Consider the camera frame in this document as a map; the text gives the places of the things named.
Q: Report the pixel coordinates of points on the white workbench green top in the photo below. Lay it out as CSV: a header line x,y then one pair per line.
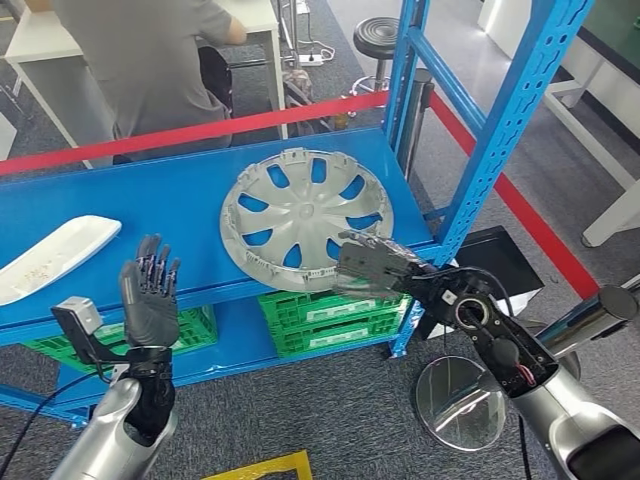
x,y
615,215

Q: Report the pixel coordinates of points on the white plastic trim part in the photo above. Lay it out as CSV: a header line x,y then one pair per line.
x,y
55,255

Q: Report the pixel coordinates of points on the black round stool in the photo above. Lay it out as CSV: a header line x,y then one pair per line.
x,y
376,36

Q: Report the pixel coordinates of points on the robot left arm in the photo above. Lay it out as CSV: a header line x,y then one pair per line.
x,y
105,437

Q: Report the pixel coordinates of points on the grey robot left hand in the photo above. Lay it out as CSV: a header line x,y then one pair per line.
x,y
150,311

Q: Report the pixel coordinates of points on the white power strip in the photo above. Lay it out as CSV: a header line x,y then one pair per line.
x,y
311,60

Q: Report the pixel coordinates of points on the person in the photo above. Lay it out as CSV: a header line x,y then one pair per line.
x,y
150,66

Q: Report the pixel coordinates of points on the silver plastic wheel hubcap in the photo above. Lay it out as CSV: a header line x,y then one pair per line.
x,y
300,218

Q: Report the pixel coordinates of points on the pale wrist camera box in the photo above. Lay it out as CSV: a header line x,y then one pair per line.
x,y
82,314

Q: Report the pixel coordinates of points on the blue metal shelf rack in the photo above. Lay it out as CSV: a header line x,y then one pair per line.
x,y
175,199

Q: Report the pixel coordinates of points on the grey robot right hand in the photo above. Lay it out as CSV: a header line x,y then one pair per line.
x,y
380,272

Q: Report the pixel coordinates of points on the yellow floor tape square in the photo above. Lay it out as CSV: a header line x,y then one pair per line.
x,y
260,467

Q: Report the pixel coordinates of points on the chrome barrier stanchion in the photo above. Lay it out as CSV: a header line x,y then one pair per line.
x,y
415,119
570,368
460,411

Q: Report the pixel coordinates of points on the black floor mat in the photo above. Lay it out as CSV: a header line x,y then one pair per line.
x,y
500,255

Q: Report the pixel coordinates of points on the black office chair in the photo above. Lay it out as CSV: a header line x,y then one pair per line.
x,y
215,79

